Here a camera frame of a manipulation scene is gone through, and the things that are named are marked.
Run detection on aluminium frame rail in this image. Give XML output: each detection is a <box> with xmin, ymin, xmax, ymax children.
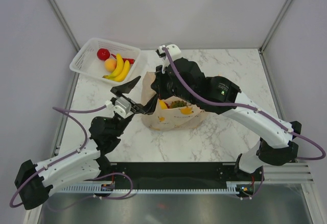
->
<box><xmin>35</xmin><ymin>161</ymin><xmax>314</xmax><ymax>184</ymax></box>

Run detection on fake orange pineapple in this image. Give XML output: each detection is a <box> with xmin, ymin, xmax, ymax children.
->
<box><xmin>169</xmin><ymin>101</ymin><xmax>187</xmax><ymax>109</ymax></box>

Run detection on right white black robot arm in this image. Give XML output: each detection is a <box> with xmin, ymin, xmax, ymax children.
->
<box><xmin>151</xmin><ymin>58</ymin><xmax>301</xmax><ymax>180</ymax></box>

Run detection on fake red chili pepper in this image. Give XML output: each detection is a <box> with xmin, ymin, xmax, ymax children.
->
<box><xmin>111</xmin><ymin>54</ymin><xmax>135</xmax><ymax>64</ymax></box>

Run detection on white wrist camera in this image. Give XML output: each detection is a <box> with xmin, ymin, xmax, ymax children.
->
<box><xmin>105</xmin><ymin>97</ymin><xmax>132</xmax><ymax>118</ymax></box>
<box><xmin>155</xmin><ymin>44</ymin><xmax>181</xmax><ymax>68</ymax></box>

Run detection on white plastic fruit basket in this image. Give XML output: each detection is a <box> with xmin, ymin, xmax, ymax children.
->
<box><xmin>69</xmin><ymin>38</ymin><xmax>141</xmax><ymax>86</ymax></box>

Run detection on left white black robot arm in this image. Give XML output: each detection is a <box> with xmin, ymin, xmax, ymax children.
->
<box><xmin>10</xmin><ymin>77</ymin><xmax>158</xmax><ymax>210</ymax></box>

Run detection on white slotted cable duct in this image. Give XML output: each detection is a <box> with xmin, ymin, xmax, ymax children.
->
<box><xmin>58</xmin><ymin>182</ymin><xmax>239</xmax><ymax>194</ymax></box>

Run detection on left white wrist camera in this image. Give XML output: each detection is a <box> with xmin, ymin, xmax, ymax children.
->
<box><xmin>105</xmin><ymin>97</ymin><xmax>132</xmax><ymax>118</ymax></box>

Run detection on fake orange fruit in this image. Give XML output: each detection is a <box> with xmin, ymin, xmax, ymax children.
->
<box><xmin>104</xmin><ymin>58</ymin><xmax>117</xmax><ymax>72</ymax></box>

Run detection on fake yellow lemon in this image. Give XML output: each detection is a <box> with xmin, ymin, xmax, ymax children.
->
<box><xmin>159</xmin><ymin>100</ymin><xmax>168</xmax><ymax>109</ymax></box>

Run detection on peach banana-print plastic bag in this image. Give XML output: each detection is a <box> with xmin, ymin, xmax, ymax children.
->
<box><xmin>141</xmin><ymin>71</ymin><xmax>205</xmax><ymax>132</ymax></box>

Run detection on fake yellow banana bunch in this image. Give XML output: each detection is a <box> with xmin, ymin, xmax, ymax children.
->
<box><xmin>102</xmin><ymin>54</ymin><xmax>131</xmax><ymax>82</ymax></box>

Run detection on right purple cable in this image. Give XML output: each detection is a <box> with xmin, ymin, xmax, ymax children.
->
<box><xmin>163</xmin><ymin>46</ymin><xmax>326</xmax><ymax>161</ymax></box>

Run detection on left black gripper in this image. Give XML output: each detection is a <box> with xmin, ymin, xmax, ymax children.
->
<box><xmin>112</xmin><ymin>76</ymin><xmax>158</xmax><ymax>137</ymax></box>

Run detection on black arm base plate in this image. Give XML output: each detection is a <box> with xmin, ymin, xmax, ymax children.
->
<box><xmin>100</xmin><ymin>162</ymin><xmax>262</xmax><ymax>189</ymax></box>

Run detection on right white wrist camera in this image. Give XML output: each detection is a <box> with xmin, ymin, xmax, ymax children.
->
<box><xmin>155</xmin><ymin>44</ymin><xmax>181</xmax><ymax>68</ymax></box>

